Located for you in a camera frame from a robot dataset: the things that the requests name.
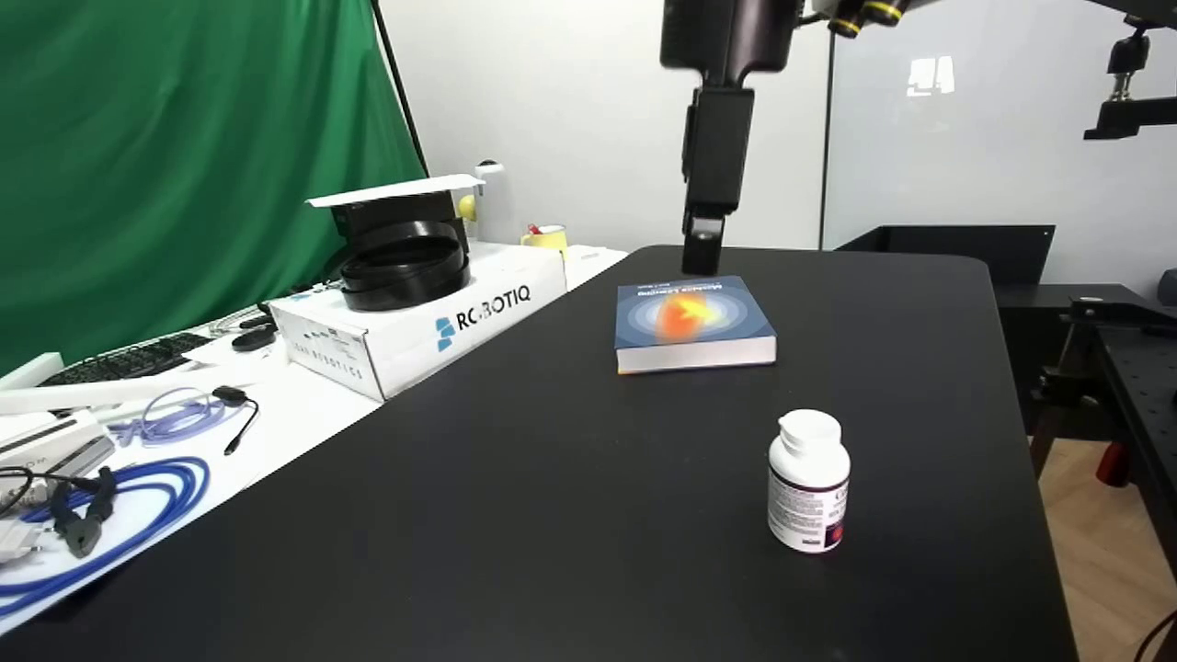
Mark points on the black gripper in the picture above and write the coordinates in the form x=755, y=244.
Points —
x=725, y=29

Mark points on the white pill bottle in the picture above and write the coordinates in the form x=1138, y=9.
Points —
x=807, y=490

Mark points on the thin vertical pole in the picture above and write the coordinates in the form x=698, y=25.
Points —
x=829, y=134

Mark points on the blue orange book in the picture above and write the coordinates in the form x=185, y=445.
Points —
x=688, y=321

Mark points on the yellow small object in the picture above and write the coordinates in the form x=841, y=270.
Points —
x=551, y=235

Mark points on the white flat board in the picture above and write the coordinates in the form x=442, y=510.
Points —
x=400, y=190

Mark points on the white Robotiq cardboard box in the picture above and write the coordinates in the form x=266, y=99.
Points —
x=419, y=331

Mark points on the black side table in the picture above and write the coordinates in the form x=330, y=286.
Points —
x=1125, y=368

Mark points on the green screen backdrop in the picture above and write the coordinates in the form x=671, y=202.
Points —
x=172, y=158

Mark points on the black keyboard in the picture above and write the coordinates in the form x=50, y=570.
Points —
x=132, y=359

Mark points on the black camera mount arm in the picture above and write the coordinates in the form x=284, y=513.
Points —
x=1134, y=87

